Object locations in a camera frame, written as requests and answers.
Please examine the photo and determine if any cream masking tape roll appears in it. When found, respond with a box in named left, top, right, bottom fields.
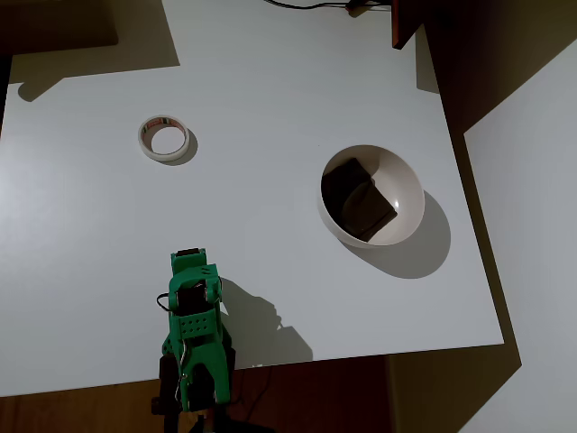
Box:
left=137, top=115, right=190, bottom=163

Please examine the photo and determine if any dark folded cloth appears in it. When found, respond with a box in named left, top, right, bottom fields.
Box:
left=320, top=156, right=398, bottom=241

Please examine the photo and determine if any beige round bowl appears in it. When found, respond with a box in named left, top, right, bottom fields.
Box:
left=316, top=143, right=426, bottom=248

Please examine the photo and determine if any reddish brown wooden panel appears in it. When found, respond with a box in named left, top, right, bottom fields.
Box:
left=390, top=0, right=427, bottom=51

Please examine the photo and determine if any dark brown box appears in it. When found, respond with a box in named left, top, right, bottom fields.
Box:
left=0, top=0, right=120, bottom=56

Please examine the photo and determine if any thin black hanging cable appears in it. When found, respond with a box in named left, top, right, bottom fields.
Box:
left=234, top=364, right=277, bottom=421

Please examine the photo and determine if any black cable on table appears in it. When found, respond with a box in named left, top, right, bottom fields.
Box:
left=263, top=0, right=393, bottom=15

